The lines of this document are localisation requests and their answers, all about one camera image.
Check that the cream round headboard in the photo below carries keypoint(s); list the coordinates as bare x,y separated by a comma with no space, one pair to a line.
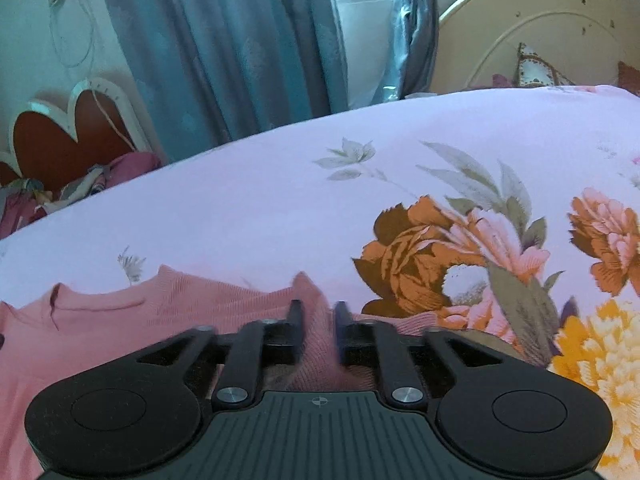
585,40

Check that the blue curtain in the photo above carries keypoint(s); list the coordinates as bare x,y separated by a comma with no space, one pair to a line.
413,49
215,71

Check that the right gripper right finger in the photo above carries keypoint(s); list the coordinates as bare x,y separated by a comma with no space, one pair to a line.
378,346

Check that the patterned cushion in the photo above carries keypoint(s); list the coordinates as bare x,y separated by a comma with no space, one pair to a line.
534,72

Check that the blue curtain right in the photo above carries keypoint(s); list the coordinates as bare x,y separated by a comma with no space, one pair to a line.
413,49

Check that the window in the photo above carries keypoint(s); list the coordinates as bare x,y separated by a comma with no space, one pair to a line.
366,26

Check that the pink knit garment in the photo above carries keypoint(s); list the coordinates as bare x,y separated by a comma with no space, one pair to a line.
64,333

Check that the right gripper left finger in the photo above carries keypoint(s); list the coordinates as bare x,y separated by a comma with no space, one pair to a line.
258,345

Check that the floral pink bedsheet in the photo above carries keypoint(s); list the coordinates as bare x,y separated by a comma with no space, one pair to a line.
509,212

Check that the blue curtain left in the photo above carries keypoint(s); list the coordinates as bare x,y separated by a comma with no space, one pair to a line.
215,71

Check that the red scalloped headboard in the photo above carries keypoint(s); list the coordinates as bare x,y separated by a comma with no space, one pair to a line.
55,145

